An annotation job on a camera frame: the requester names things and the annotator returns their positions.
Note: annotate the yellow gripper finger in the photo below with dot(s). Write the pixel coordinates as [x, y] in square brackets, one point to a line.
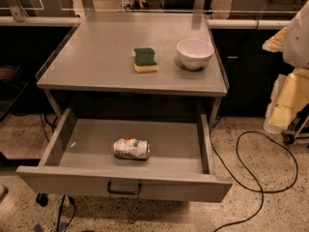
[276, 42]
[290, 94]

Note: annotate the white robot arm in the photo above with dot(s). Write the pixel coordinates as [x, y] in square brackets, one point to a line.
[296, 43]

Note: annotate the open grey top drawer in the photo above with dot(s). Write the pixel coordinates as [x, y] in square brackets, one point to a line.
[79, 159]

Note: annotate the grey metal counter cabinet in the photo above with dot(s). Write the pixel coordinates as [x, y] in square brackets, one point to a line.
[98, 57]

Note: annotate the wheeled cart base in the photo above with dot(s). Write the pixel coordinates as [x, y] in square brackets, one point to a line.
[298, 128]

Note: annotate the white bowl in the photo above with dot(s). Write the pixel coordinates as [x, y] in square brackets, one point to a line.
[195, 53]

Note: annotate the green and yellow sponge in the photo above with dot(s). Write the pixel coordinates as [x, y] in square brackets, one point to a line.
[144, 60]

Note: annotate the clear water bottle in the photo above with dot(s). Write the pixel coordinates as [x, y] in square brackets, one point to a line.
[125, 5]

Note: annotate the black caster wheel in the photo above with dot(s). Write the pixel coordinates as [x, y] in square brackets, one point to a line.
[42, 199]

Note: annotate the black drawer handle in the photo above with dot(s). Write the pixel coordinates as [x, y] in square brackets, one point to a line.
[123, 190]

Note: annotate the white horizontal rail pipe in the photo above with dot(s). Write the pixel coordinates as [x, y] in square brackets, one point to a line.
[213, 23]

